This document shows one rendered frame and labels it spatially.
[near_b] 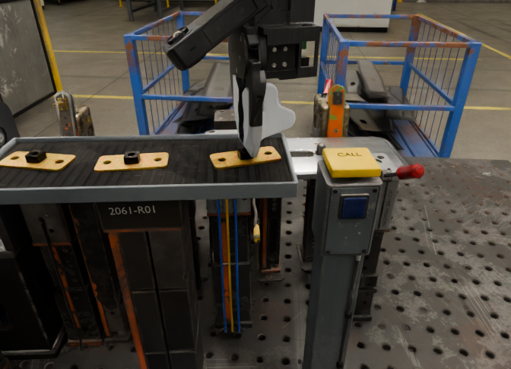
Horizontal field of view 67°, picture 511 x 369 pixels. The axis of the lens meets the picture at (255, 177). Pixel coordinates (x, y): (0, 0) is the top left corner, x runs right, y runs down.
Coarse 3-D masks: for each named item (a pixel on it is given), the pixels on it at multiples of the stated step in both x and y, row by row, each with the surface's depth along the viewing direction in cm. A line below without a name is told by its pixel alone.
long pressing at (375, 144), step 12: (288, 144) 89; (300, 144) 89; (312, 144) 89; (336, 144) 89; (348, 144) 89; (360, 144) 89; (372, 144) 89; (384, 144) 89; (396, 156) 84; (300, 168) 79; (312, 168) 79
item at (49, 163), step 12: (12, 156) 48; (24, 156) 48; (36, 156) 46; (48, 156) 48; (60, 156) 48; (72, 156) 48; (24, 168) 46; (36, 168) 46; (48, 168) 45; (60, 168) 45
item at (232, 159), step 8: (224, 152) 49; (232, 152) 49; (240, 152) 47; (248, 152) 47; (264, 152) 49; (272, 152) 49; (216, 160) 47; (224, 160) 48; (232, 160) 47; (240, 160) 47; (248, 160) 47; (256, 160) 47; (264, 160) 47; (272, 160) 47; (280, 160) 48; (216, 168) 46; (224, 168) 46
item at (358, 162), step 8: (328, 152) 50; (336, 152) 50; (344, 152) 50; (352, 152) 50; (360, 152) 50; (368, 152) 50; (328, 160) 48; (336, 160) 48; (344, 160) 48; (352, 160) 48; (360, 160) 48; (368, 160) 48; (328, 168) 47; (336, 168) 46; (344, 168) 46; (352, 168) 46; (360, 168) 46; (368, 168) 46; (376, 168) 46; (336, 176) 46; (344, 176) 46; (352, 176) 46; (360, 176) 46; (368, 176) 46; (376, 176) 46
